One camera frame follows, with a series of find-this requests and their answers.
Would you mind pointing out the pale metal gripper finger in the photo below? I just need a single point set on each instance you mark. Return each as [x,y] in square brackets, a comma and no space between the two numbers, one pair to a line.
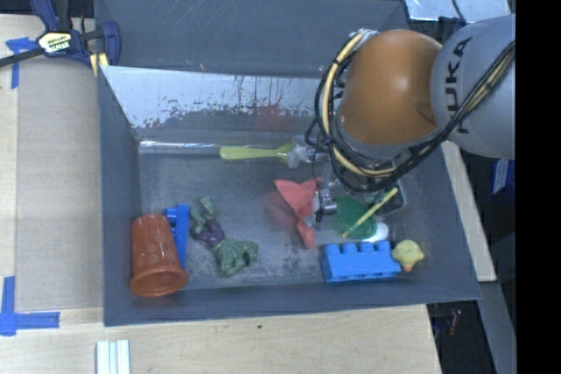
[301,155]
[325,204]

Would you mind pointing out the red cloth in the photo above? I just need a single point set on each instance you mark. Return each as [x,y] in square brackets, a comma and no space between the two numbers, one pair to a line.
[300,199]

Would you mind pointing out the green round toy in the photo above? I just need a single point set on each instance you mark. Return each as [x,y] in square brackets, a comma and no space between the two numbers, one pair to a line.
[350,218]

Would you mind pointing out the yellow-green plastic spoon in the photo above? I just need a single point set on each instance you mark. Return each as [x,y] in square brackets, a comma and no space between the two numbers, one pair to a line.
[254,152]

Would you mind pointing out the yellow stick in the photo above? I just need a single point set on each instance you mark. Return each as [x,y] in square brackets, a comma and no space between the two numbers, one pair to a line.
[372,210]

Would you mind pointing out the white round thing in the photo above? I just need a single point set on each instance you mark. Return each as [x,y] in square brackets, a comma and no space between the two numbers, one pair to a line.
[380,232]

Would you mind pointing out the large blue toy brick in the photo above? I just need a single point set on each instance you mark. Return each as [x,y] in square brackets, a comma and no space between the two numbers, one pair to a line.
[359,263]

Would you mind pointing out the grey metal bin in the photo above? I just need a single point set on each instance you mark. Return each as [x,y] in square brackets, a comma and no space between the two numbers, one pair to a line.
[245,197]

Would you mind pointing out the yellow rubber duck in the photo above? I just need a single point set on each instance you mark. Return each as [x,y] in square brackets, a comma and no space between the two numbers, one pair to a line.
[407,254]

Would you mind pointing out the green and purple toy figure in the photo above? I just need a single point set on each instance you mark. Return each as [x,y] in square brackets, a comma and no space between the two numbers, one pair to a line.
[228,251]

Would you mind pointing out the small blue toy brick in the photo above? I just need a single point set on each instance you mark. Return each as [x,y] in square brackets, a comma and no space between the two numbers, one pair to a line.
[180,232]

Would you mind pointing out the orange plastic cup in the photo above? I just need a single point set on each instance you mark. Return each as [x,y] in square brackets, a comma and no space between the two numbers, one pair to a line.
[154,251]

